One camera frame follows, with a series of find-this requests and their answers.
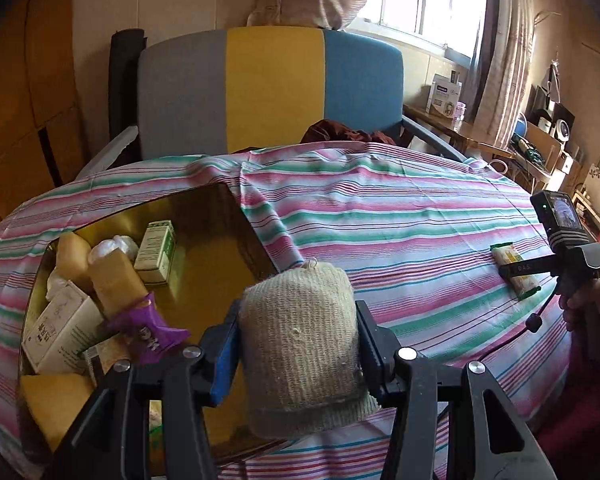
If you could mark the white appliance box on desk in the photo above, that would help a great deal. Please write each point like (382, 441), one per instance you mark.
(444, 94)

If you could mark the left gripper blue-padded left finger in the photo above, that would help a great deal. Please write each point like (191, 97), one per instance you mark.
(222, 345)

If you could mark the pink jar on desk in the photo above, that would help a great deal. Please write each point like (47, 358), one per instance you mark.
(459, 111)

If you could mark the clear rice snack packet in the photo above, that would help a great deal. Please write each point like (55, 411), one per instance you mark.
(100, 357)

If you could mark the white plastic bag ball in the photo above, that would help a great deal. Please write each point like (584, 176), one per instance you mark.
(122, 242)

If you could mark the wooden wardrobe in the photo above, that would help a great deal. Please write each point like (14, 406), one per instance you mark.
(42, 139)

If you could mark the wooden desk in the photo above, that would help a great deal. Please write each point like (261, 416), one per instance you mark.
(470, 142)

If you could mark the purple snack packet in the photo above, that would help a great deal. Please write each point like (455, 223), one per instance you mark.
(149, 336)

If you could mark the yellow sponge block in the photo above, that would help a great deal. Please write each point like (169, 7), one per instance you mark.
(116, 283)
(54, 401)
(71, 260)

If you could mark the gold metal tin box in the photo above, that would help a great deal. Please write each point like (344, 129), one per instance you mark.
(130, 353)

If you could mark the dark red garment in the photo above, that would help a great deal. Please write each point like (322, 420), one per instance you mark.
(570, 432)

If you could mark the striped pink green tablecloth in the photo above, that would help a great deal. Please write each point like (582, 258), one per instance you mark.
(413, 232)

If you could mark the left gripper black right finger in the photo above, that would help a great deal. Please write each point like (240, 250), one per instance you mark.
(387, 377)

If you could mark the dark red cloth on chair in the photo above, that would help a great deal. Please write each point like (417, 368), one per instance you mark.
(328, 130)

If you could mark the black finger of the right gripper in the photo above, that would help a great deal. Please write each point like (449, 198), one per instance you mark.
(545, 264)

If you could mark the beige sock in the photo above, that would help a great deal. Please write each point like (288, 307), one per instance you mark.
(300, 353)

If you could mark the grey yellow blue chair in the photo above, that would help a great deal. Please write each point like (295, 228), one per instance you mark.
(225, 90)

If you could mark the yellow Weidan snack packet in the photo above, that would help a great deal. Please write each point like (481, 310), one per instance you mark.
(524, 286)

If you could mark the white cardboard box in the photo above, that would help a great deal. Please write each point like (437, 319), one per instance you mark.
(69, 325)

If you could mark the green white small box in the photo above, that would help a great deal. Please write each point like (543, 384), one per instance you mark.
(154, 258)

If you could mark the person's right hand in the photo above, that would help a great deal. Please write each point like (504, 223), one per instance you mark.
(573, 307)

